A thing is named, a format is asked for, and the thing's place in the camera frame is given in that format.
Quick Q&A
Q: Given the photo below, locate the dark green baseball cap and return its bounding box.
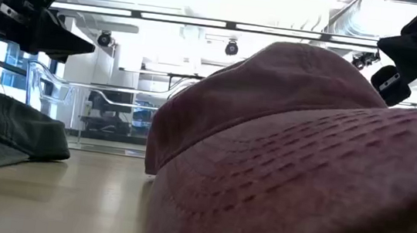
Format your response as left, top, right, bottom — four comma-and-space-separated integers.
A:
0, 86, 77, 186

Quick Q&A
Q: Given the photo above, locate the maroon baseball cap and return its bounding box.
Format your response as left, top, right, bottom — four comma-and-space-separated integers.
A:
137, 29, 417, 233

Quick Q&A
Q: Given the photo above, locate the black ceiling spotlight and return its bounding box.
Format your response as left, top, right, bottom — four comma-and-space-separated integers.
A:
351, 49, 382, 73
224, 39, 240, 58
97, 29, 114, 48

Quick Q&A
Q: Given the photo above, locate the clear plastic bin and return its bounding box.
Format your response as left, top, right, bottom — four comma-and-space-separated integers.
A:
19, 59, 198, 165

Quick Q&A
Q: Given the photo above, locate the black desk with monitor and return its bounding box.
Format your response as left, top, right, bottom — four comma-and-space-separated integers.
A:
79, 87, 137, 137

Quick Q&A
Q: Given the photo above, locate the long ceiling light bar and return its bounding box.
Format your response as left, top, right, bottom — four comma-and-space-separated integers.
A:
48, 0, 381, 49

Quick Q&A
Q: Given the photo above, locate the silver ventilation duct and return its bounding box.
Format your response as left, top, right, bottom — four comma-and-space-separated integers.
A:
327, 0, 385, 39

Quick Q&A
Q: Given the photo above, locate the long black overhead rail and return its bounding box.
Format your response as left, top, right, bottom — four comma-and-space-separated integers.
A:
118, 66, 205, 83

